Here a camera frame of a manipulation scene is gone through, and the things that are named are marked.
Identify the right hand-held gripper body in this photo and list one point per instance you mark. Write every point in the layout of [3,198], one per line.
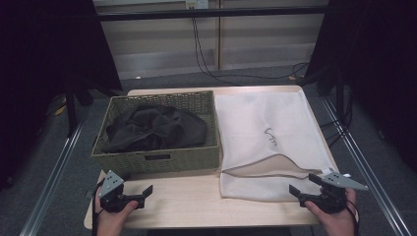
[334,193]

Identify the dark curtain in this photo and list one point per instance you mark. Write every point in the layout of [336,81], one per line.
[39,65]
[380,65]

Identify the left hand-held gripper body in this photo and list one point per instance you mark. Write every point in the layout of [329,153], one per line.
[111,193]

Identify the wall power outlet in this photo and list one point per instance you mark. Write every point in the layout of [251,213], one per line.
[196,4]

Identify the metal floor rail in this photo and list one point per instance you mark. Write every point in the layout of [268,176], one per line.
[370,177]
[52,177]

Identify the dark cloth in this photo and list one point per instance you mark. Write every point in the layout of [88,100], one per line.
[154,129]

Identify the black horizontal bar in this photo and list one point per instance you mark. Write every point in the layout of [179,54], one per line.
[209,13]

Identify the black metal stand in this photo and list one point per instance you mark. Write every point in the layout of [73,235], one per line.
[70,111]
[340,95]

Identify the green woven basket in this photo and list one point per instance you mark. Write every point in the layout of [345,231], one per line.
[177,160]

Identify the white mesh laundry bag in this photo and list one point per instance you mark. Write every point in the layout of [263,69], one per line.
[262,114]

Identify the person's right hand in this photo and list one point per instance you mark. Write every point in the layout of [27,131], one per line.
[334,221]

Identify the person's left hand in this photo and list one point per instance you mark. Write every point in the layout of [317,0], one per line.
[113,221]

